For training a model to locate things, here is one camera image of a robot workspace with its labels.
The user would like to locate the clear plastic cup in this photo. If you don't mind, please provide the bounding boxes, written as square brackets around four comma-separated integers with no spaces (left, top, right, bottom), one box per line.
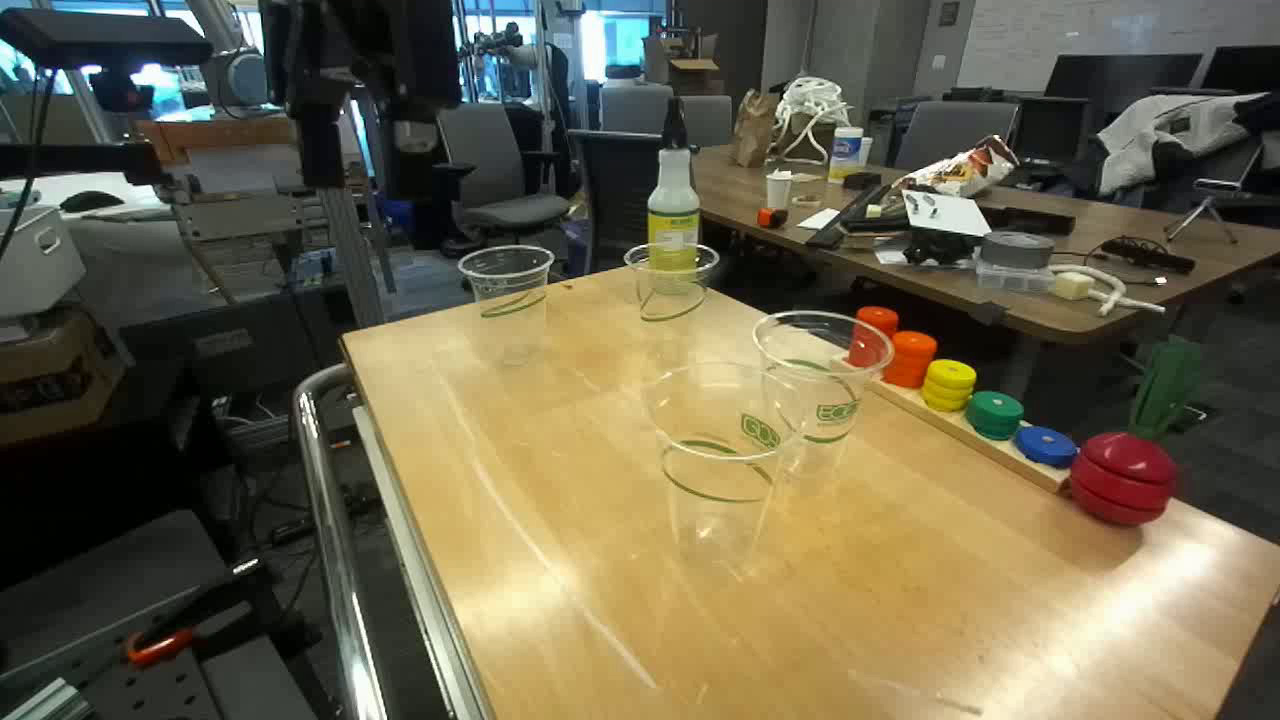
[662,435,771,562]
[456,244,557,322]
[752,309,863,476]
[626,244,719,325]

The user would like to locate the spray bottle yellow label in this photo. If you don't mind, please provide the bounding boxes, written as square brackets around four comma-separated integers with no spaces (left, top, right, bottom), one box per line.
[650,147,699,269]

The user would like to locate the orange-red stacking disc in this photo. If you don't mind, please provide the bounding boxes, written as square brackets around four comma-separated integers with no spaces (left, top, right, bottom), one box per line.
[850,306,899,373]

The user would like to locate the grey office chair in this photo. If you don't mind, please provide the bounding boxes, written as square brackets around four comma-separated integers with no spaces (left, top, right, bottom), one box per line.
[437,103,570,239]

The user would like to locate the orange stacking disc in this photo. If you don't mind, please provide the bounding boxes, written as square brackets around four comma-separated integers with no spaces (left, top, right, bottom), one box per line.
[886,332,938,389]

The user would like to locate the yellow stacking disc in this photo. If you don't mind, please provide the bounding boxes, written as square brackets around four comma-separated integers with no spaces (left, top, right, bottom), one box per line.
[920,361,976,411]

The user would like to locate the wooden toy base strip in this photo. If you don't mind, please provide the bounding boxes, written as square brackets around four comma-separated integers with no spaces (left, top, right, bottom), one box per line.
[856,368,1067,492]

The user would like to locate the white paper sheet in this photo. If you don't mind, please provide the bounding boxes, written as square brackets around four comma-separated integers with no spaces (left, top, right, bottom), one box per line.
[903,191,994,239]

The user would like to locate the green stacking disc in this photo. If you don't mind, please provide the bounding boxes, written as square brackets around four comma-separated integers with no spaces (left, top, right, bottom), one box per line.
[964,391,1024,442]

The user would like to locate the snack chip bag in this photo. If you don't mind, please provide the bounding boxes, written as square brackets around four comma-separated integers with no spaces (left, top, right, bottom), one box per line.
[903,135,1022,197]

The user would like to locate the grey tape roll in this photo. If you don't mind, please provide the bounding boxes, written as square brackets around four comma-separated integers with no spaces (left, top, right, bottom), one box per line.
[981,232,1058,269]

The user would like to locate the blue stacking disc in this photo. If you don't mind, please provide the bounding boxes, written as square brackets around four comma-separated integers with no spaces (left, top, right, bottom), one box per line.
[1013,424,1078,470]

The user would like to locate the brown office desk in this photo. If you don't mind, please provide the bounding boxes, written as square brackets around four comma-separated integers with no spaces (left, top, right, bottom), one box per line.
[691,145,1280,343]

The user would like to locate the red toy radish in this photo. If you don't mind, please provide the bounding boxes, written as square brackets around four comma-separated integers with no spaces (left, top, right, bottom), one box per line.
[1067,431,1181,528]

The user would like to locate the green toy leaves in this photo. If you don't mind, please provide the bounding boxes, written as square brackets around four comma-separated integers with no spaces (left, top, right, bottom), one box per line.
[1127,338,1204,442]

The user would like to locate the metal cart handle rail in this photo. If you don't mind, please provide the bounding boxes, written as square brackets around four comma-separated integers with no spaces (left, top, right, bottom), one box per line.
[294,364,491,720]

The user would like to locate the orange clamp handle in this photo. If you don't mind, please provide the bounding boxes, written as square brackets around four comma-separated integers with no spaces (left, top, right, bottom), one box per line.
[123,627,196,668]

